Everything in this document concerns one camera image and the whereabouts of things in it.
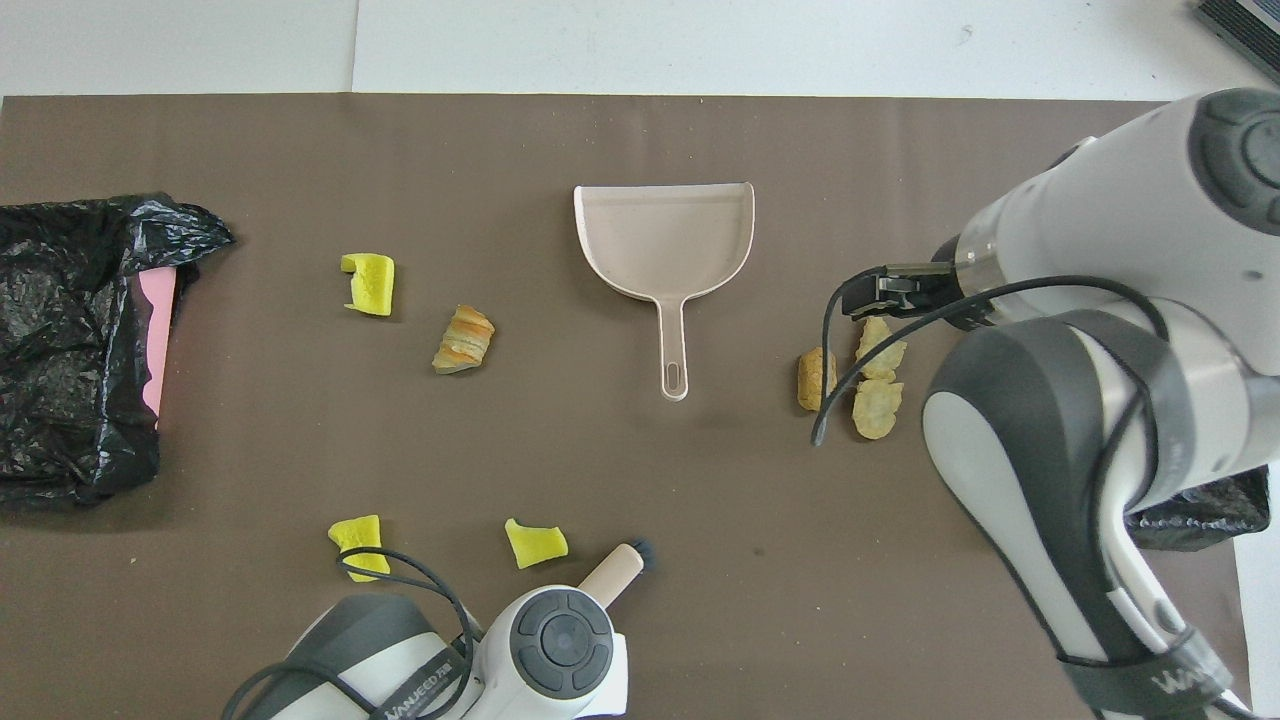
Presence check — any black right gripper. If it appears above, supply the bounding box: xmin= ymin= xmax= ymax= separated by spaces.
xmin=842 ymin=262 xmax=991 ymax=329

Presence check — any pale green chip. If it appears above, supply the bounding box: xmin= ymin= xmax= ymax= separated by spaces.
xmin=851 ymin=379 xmax=904 ymax=441
xmin=855 ymin=316 xmax=908 ymax=382

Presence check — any brown bread nugget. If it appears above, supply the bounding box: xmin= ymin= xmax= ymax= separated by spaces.
xmin=797 ymin=346 xmax=839 ymax=413

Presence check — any beige plastic dustpan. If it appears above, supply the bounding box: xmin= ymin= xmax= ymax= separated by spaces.
xmin=573 ymin=182 xmax=756 ymax=402

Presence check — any beige hand brush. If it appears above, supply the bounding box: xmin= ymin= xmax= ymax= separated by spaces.
xmin=578 ymin=540 xmax=656 ymax=608

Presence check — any striped croissant piece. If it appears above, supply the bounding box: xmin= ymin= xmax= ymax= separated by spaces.
xmin=432 ymin=304 xmax=496 ymax=376

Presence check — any yellow sponge piece green layer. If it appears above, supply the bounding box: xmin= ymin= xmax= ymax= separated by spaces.
xmin=504 ymin=518 xmax=569 ymax=570

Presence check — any notched yellow sponge piece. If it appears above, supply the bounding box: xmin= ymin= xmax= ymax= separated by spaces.
xmin=340 ymin=253 xmax=395 ymax=317

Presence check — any black trash bag bin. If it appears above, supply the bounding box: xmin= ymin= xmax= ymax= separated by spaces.
xmin=1125 ymin=465 xmax=1271 ymax=553

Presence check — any pink bin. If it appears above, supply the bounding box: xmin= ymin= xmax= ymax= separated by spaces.
xmin=140 ymin=268 xmax=178 ymax=419

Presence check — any black trash bag over pink bin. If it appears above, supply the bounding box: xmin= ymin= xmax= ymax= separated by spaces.
xmin=0 ymin=193 xmax=236 ymax=506

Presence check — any brown table mat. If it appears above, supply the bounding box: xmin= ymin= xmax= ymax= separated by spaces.
xmin=0 ymin=95 xmax=1253 ymax=720

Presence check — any dark ribbed device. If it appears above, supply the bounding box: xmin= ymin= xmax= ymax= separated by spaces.
xmin=1195 ymin=0 xmax=1280 ymax=83

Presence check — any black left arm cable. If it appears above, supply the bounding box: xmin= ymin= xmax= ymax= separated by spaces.
xmin=222 ymin=548 xmax=483 ymax=720

